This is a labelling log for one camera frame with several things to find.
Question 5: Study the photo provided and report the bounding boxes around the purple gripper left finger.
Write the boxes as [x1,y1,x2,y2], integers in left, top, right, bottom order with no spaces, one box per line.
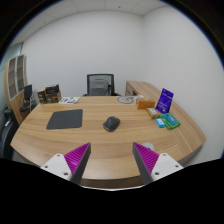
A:
[40,142,92,186]

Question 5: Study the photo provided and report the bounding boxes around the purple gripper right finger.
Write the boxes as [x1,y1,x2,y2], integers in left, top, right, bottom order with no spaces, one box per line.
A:
[132,141,184,185]

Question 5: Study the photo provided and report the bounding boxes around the dark grey mouse pad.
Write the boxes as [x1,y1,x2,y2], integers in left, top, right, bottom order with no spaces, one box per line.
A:
[46,109,83,130]

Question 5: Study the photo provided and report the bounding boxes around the black computer mouse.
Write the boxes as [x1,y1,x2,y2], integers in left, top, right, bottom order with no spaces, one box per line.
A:
[103,116,120,132]

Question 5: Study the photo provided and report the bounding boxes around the small blue box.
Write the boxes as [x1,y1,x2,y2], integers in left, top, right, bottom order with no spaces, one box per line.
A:
[156,118,165,128]

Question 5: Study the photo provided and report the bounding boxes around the green box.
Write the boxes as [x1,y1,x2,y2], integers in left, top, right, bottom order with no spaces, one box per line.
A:
[160,113,180,129]

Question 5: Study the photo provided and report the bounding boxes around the small tan packet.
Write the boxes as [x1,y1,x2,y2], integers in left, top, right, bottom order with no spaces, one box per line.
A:
[146,108,159,119]

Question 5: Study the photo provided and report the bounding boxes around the brown cardboard box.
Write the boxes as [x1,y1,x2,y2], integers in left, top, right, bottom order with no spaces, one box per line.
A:
[137,98,155,109]

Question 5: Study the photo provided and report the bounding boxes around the purple acrylic sign stand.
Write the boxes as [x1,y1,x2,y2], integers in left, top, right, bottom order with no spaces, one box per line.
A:
[156,88,174,114]

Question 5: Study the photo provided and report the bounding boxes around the green white leaflet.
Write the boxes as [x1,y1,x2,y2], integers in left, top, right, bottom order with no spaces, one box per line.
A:
[58,97,80,104]

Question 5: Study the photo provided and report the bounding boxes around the round grey coaster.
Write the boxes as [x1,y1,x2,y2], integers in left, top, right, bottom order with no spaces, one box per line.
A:
[117,96,135,104]

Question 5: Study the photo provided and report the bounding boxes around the stacked brown boxes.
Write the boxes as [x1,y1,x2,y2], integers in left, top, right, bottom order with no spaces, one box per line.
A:
[37,88,61,104]

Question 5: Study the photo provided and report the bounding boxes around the black device on boxes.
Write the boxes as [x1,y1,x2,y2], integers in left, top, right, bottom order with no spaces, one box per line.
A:
[46,84,59,94]

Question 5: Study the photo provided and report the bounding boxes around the black chair at left edge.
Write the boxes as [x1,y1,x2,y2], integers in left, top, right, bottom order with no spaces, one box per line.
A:
[0,109,19,160]

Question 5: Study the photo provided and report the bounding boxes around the grey mesh office chair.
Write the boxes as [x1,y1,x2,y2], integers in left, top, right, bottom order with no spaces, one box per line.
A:
[86,74,119,96]

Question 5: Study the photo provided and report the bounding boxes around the black side chair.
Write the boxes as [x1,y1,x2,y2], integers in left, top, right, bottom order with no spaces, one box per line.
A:
[20,85,37,112]

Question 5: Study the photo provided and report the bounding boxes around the wooden bookshelf cabinet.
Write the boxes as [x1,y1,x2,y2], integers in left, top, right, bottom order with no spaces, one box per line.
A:
[4,55,29,124]

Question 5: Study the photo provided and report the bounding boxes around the white round cable grommet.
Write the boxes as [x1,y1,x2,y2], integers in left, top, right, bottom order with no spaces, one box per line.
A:
[143,142,154,151]

